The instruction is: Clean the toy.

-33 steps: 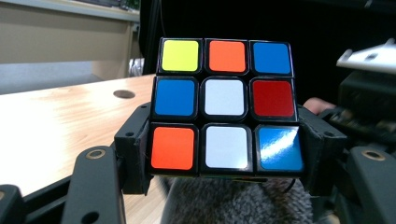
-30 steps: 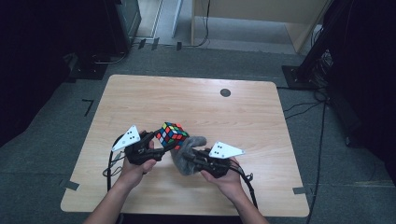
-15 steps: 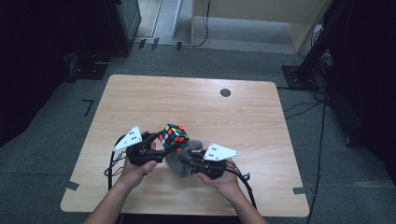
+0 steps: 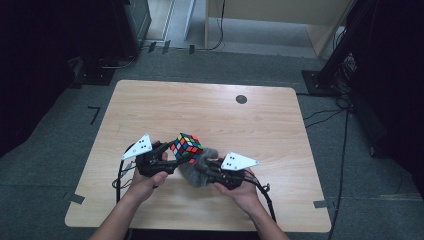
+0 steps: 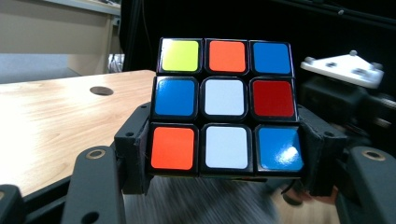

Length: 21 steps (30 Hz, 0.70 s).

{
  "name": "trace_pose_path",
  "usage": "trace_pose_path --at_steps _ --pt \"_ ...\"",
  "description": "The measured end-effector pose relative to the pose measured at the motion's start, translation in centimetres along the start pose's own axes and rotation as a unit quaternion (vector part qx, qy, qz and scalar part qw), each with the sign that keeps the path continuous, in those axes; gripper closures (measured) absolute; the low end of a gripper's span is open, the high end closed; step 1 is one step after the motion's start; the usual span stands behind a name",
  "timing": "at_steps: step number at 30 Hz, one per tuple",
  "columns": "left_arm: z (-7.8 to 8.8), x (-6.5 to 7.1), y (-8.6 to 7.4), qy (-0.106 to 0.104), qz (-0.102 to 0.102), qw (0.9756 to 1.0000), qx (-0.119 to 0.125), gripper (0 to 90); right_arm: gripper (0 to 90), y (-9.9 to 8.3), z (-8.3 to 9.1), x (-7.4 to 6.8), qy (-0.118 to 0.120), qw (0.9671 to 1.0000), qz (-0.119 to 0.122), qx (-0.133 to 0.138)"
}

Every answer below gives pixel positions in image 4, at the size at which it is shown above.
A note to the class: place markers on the black angled tape mark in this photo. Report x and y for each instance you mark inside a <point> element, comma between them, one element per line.
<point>95,115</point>

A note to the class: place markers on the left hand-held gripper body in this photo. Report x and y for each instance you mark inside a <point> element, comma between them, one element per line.
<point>148,163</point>

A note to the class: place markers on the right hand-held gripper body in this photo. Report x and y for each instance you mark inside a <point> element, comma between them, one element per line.
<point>233,173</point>

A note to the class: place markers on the person's left hand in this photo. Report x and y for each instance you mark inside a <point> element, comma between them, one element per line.
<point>143,186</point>

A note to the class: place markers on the person's right hand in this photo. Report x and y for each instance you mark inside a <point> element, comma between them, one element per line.
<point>243,196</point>

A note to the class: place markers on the black metal stand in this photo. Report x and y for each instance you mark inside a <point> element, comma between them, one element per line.
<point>321,83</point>

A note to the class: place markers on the grey fuzzy cloth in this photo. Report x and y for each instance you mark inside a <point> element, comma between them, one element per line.
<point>195,176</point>

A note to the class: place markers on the light wooden furniture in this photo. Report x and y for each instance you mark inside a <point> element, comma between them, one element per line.
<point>266,8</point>

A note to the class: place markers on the black cabinet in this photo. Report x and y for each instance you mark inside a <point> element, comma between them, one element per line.
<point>133,23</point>

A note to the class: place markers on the short black floor tape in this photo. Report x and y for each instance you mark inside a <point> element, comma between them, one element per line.
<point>191,49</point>
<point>152,46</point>
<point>166,46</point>

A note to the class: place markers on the black flat stand base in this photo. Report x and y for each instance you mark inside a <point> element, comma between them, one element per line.
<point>95,75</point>

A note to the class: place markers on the black round table grommet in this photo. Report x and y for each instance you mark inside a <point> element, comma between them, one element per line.
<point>241,99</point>

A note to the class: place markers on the multicoloured puzzle cube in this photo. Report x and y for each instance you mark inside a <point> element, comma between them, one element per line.
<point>186,148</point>

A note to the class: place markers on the grey tape strip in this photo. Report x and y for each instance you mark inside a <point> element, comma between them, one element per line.
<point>321,204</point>
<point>76,198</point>

